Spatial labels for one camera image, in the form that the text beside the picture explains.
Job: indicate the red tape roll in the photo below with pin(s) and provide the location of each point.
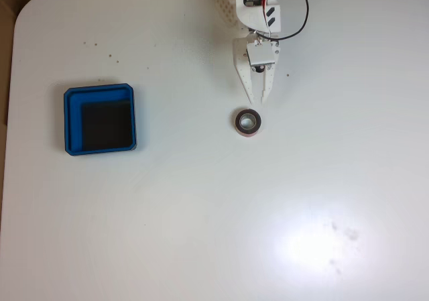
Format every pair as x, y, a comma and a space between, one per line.
238, 123

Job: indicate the blue square box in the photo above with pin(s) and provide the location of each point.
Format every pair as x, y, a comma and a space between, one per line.
72, 123

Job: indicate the black square pad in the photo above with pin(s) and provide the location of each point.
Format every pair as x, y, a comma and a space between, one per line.
107, 125

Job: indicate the white camera box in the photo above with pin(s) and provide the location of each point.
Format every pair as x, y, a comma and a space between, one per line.
261, 54

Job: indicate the white perforated base plate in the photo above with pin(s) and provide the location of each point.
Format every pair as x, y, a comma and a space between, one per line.
224, 9

